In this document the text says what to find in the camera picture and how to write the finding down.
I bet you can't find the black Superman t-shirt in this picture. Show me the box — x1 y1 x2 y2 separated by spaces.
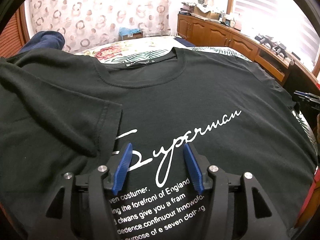
1 48 318 239

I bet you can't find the spare black gripper on cabinet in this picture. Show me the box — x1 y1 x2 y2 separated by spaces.
254 34 288 59

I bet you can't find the grey zebra window blind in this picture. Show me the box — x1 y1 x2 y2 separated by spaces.
232 0 319 71

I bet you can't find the red bag on floor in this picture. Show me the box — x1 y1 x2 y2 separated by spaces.
296 168 319 227

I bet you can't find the palm leaf bed sheet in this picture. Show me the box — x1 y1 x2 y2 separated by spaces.
100 47 319 154

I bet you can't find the floral quilt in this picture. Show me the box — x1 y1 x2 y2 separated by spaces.
76 36 186 61

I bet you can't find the cardboard box on cabinet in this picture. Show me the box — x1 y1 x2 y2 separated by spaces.
194 4 220 20

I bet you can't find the wooden sideboard cabinet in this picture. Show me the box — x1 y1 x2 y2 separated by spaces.
177 14 318 85

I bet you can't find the navy blue mattress blanket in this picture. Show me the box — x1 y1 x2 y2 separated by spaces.
174 36 195 47

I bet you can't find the blue cloth on box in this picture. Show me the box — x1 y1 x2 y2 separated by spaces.
119 28 141 37

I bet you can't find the navy folded garment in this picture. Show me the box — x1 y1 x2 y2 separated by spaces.
18 31 65 54

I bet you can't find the pink circle pattern curtain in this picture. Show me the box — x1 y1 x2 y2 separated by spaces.
24 0 170 53

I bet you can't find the wooden louvered wardrobe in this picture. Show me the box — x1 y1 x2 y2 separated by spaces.
0 5 30 57

